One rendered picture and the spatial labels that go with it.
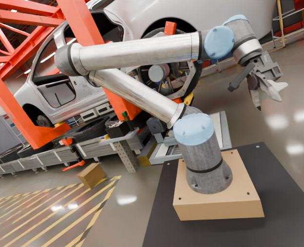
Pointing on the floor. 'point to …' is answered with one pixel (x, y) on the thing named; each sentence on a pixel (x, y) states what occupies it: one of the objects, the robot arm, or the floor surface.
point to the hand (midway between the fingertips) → (267, 108)
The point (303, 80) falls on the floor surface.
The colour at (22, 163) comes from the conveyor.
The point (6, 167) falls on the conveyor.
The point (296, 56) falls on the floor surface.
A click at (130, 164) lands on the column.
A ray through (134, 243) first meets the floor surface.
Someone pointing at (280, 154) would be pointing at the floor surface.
